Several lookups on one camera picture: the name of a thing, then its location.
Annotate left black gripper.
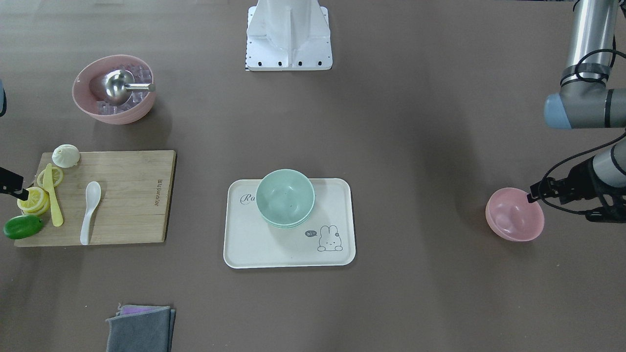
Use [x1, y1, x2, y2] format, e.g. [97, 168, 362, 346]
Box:
[526, 158, 608, 204]

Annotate small pink bowl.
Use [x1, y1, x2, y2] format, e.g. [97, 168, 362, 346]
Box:
[485, 187, 545, 242]

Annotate white ceramic spoon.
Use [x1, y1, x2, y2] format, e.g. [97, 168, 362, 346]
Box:
[80, 181, 102, 245]

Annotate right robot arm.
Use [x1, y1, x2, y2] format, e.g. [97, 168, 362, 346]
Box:
[0, 81, 29, 200]

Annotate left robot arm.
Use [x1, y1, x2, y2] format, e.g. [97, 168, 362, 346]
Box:
[527, 0, 625, 203]

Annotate large pink bowl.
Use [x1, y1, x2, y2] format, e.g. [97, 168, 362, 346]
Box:
[72, 54, 157, 125]

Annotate top green bowl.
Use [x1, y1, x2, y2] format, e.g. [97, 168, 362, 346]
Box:
[255, 169, 315, 213]

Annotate lower green bowls stack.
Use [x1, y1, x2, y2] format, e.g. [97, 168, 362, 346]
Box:
[260, 207, 313, 229]

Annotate upper lemon slice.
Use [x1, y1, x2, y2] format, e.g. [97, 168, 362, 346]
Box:
[17, 186, 50, 216]

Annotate lemon slice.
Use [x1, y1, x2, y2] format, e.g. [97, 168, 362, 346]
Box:
[36, 166, 64, 188]
[17, 186, 50, 216]

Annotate yellow plastic knife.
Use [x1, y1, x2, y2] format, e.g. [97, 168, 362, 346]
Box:
[43, 163, 64, 227]

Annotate green lime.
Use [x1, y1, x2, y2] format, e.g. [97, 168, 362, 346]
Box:
[3, 215, 44, 240]

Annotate lower lemon slice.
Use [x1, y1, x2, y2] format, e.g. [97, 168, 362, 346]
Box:
[36, 166, 64, 188]

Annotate white steamed bun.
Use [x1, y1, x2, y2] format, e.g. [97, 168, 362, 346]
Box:
[51, 143, 81, 169]

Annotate bamboo cutting board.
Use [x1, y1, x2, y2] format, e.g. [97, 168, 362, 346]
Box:
[14, 150, 177, 247]

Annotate metal ice scoop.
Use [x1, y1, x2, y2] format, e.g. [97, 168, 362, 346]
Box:
[89, 69, 155, 106]

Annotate clear ice cubes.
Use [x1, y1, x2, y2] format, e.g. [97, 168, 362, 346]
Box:
[96, 65, 153, 114]

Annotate gray folded cloth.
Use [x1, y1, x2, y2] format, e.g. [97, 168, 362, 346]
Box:
[106, 305, 176, 352]

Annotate cream rabbit tray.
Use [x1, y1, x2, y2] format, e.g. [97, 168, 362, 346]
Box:
[223, 178, 357, 269]

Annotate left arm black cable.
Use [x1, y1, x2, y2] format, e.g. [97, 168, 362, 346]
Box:
[543, 49, 626, 216]

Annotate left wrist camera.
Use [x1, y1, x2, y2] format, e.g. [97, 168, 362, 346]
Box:
[585, 194, 626, 223]

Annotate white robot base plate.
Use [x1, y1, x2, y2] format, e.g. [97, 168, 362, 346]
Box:
[245, 0, 333, 71]

